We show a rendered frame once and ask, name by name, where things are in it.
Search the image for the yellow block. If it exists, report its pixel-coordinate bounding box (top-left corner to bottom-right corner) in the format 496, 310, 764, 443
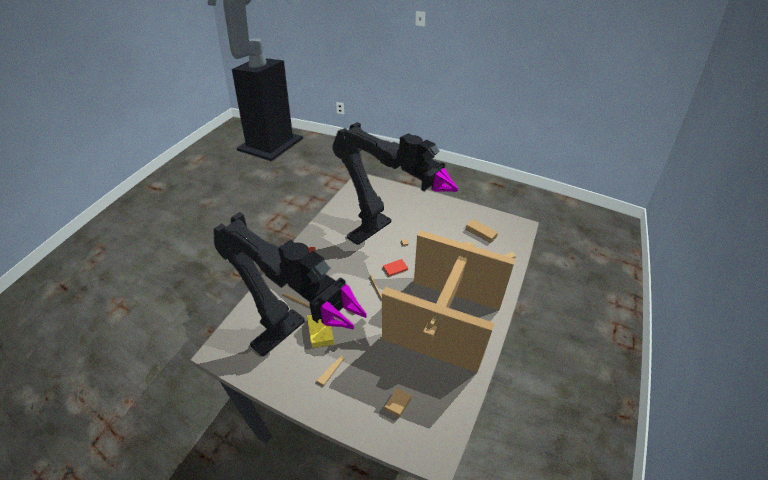
307, 315, 334, 348

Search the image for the tan wooden board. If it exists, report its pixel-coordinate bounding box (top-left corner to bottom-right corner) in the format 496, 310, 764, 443
382, 287, 494, 372
414, 230, 515, 310

